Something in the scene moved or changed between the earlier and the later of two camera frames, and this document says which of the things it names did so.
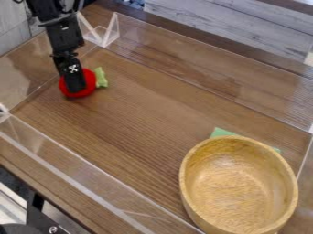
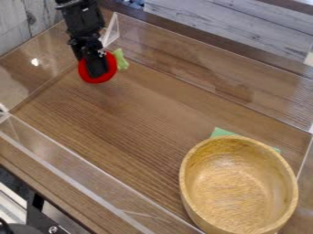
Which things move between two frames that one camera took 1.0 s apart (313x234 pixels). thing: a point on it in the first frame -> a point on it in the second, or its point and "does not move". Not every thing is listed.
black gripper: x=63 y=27 -> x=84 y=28
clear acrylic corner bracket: x=99 y=36 does not move
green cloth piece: x=222 y=132 does not move
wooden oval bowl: x=238 y=186 does not move
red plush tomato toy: x=94 y=79 -> x=84 y=71
